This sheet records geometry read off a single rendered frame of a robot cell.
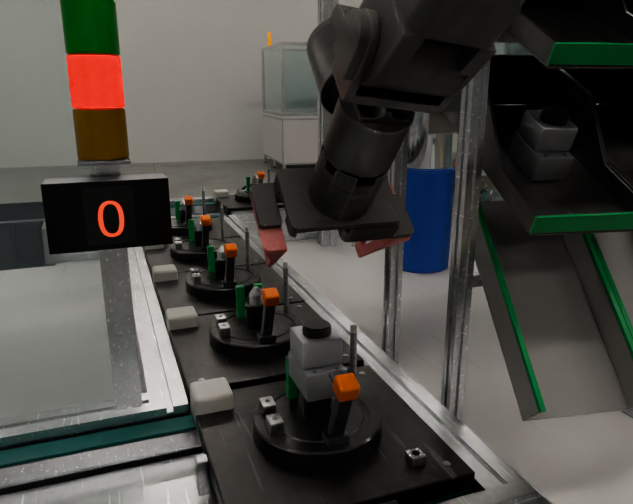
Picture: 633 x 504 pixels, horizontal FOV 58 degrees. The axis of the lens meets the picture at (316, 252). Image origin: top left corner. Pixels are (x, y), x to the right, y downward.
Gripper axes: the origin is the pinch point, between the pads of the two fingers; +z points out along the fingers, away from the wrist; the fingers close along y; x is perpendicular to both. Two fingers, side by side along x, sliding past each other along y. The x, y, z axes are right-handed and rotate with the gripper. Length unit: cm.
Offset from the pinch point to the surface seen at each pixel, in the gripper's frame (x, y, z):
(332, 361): 9.1, -1.0, 6.9
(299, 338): 6.4, 2.0, 6.0
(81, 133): -14.7, 21.0, -2.1
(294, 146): -572, -263, 604
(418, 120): -62, -54, 44
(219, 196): -92, -16, 108
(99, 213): -8.8, 20.0, 3.1
